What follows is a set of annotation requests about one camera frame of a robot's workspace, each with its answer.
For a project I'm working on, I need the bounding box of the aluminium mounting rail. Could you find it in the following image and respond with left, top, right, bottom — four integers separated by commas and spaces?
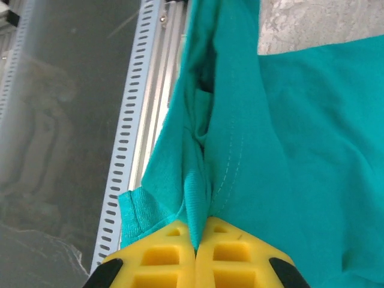
128, 0, 196, 193

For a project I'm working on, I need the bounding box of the white slotted cable duct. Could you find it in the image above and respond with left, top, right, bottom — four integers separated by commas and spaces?
89, 0, 165, 274

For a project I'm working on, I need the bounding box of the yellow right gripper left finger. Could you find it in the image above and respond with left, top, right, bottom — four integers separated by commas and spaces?
82, 220, 198, 288

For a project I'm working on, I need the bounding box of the teal t-shirt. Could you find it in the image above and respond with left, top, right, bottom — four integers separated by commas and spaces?
118, 0, 384, 288

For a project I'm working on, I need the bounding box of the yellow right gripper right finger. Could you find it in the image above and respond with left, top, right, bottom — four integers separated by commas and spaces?
196, 217, 313, 288

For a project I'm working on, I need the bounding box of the grey metal sheet panel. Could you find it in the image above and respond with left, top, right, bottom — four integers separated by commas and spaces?
0, 0, 142, 288

